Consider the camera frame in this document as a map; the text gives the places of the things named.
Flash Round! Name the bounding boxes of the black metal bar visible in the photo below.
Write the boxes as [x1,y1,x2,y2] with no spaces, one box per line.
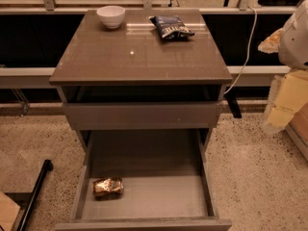
[16,160,53,231]

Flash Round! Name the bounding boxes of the black table leg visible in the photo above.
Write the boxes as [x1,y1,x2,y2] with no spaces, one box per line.
[225,93,242,118]

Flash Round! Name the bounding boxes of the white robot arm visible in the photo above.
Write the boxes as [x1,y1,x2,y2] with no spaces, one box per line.
[258,0,308,134]

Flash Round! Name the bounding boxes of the grey drawer cabinet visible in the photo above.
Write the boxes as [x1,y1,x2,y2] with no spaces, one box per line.
[48,9,233,231]

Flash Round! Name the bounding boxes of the open grey middle drawer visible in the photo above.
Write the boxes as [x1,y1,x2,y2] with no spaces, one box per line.
[56,129,231,231]

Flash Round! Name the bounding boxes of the white power cable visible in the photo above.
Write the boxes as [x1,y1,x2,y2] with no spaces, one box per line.
[223,6,259,95]

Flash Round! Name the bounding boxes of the grey top drawer front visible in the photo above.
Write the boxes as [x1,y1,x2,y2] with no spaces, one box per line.
[63,102,222,130]

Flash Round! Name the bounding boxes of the blue chip bag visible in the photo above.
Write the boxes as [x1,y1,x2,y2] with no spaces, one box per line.
[150,15,194,39]

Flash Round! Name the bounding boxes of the cardboard box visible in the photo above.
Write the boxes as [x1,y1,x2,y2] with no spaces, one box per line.
[286,103,308,161]

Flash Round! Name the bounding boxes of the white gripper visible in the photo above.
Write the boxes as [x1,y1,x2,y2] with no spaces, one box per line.
[258,28,308,134]

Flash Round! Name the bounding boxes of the white ceramic bowl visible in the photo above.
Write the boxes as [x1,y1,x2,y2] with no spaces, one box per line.
[96,6,126,29]

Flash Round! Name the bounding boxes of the wooden board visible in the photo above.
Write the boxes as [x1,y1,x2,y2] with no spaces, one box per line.
[0,192,20,231]

